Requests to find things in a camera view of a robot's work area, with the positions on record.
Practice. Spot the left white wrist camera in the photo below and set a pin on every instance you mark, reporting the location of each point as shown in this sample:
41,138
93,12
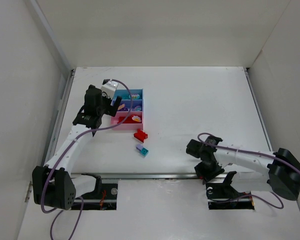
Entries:
108,89

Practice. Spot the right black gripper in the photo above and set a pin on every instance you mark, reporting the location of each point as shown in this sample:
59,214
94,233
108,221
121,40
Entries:
193,149

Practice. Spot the red slope lego brick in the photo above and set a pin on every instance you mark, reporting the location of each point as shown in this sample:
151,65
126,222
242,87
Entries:
124,120

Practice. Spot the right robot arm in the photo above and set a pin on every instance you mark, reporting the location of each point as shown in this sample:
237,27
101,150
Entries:
228,172

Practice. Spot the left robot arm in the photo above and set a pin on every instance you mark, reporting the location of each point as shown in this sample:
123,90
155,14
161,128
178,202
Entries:
52,183

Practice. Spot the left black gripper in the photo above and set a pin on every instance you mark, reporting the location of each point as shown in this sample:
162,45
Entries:
110,105

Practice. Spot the red flower round lego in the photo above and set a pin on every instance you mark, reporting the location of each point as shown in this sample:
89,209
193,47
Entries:
136,118

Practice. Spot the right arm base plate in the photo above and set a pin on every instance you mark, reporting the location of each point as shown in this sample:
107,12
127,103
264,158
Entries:
221,197

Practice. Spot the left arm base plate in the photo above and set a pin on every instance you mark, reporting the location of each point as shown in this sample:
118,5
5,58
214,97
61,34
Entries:
105,200

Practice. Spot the purple container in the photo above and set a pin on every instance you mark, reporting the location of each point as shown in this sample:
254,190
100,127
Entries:
135,102

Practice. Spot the large red lego piece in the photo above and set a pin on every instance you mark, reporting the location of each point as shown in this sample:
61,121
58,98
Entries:
140,135

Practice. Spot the small teal square lego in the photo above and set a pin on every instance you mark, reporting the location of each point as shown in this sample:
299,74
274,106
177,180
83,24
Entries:
144,152

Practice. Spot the teal flower face lego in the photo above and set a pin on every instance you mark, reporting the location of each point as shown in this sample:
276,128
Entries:
135,96

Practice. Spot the aluminium rail front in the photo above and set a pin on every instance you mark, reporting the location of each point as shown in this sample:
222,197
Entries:
148,176

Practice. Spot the purple lotus lego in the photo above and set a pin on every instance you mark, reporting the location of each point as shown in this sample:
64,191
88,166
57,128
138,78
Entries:
137,109

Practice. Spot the lavender lego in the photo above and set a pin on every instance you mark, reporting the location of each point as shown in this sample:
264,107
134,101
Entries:
139,147

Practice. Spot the purple butterfly lego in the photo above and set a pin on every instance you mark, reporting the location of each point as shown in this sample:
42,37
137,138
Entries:
122,107

